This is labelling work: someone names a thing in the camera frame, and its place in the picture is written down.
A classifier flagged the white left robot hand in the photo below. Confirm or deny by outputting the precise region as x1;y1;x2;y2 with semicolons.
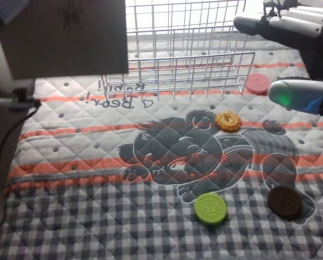
0;0;29;89

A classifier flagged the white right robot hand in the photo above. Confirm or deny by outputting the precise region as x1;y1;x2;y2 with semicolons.
232;0;323;136

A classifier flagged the beige book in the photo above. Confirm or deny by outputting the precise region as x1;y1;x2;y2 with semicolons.
0;0;130;80

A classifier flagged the pink toy sandwich cookie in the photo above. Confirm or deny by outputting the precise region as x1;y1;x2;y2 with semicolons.
245;73;270;95

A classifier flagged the yellow toy flower cookie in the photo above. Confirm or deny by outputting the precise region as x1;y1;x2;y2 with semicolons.
215;110;243;133

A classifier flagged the brown toy sandwich cookie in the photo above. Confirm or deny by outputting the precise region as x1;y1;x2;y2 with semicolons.
267;185;303;219

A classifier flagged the green toy sandwich cookie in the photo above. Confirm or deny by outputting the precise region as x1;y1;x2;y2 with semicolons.
193;192;228;226

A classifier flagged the white wire rack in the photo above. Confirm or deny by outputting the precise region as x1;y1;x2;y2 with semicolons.
100;0;256;101

